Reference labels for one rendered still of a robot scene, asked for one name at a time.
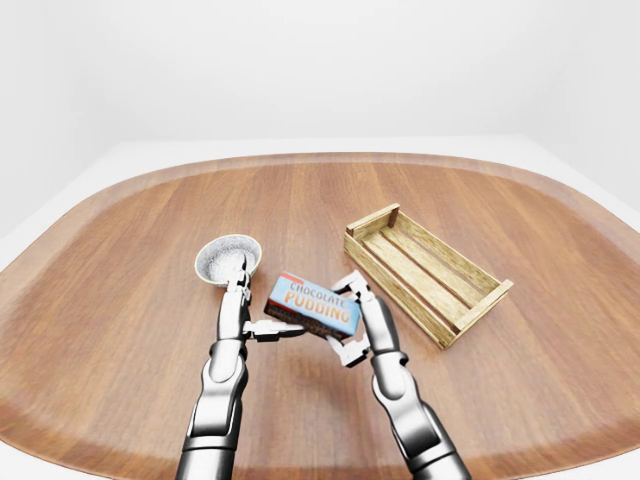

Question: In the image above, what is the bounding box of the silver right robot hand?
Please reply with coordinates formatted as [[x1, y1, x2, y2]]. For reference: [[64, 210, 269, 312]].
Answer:
[[325, 269, 404, 370]]

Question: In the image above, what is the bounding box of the white speckled bowl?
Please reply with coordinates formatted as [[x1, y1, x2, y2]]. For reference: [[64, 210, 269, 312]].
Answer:
[[193, 234, 263, 289]]

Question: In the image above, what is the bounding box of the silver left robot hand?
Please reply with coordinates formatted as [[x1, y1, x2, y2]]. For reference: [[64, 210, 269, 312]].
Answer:
[[215, 252, 307, 346]]

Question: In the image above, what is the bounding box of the blue chocolate pudding box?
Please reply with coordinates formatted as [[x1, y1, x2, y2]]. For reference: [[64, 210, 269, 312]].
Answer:
[[263, 271, 363, 342]]

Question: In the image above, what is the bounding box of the wooden slat tray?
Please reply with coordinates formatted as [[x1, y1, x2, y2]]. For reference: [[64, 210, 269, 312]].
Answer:
[[343, 202, 515, 351]]

